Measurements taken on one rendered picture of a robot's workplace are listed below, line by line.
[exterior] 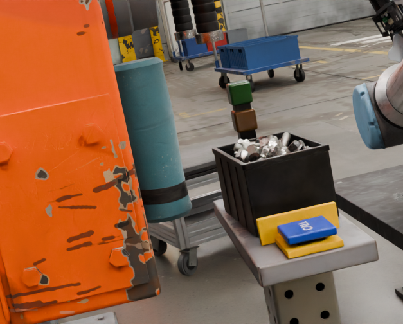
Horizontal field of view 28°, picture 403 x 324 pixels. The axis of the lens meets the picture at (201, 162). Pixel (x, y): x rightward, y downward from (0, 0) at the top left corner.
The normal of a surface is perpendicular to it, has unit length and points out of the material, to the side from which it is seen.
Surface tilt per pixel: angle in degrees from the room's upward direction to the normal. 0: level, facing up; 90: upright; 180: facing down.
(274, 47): 90
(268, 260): 0
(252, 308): 0
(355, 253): 90
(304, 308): 90
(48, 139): 90
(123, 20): 131
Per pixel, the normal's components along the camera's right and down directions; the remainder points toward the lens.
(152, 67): 0.65, 0.22
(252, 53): 0.24, 0.14
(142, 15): 0.22, 0.76
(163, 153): 0.45, 0.13
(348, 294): -0.19, -0.96
